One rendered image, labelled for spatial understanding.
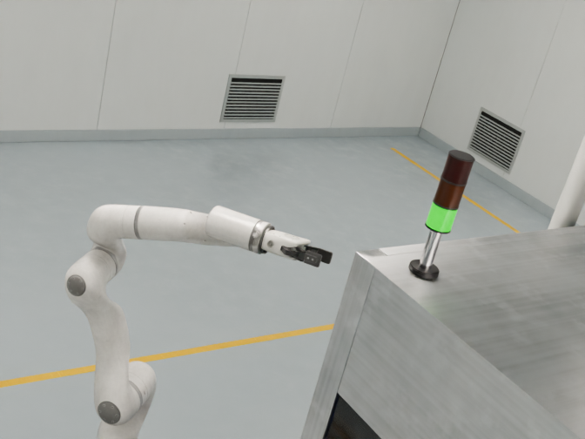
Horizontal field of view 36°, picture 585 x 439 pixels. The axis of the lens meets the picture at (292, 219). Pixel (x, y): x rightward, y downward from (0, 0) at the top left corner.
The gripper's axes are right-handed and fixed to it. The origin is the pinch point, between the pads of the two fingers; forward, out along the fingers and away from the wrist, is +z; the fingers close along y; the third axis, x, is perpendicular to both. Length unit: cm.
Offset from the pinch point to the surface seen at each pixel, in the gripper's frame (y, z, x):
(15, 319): 198, -210, 122
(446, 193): -47, 32, -27
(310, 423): -31.4, 16.4, 29.4
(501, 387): -63, 53, 0
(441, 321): -55, 39, -6
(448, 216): -45, 33, -23
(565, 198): 63, 49, -30
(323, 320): 323, -75, 93
